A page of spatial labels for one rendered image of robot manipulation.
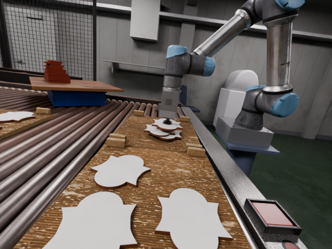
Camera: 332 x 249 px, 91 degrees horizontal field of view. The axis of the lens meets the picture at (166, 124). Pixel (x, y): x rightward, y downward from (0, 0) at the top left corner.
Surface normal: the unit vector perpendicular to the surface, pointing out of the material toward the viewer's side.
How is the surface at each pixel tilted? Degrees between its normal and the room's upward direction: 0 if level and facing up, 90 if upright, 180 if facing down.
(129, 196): 0
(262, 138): 90
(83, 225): 0
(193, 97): 90
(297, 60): 90
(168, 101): 90
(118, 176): 0
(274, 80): 107
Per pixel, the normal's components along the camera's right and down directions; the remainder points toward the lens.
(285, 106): 0.22, 0.45
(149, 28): -0.01, 0.29
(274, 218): 0.12, -0.95
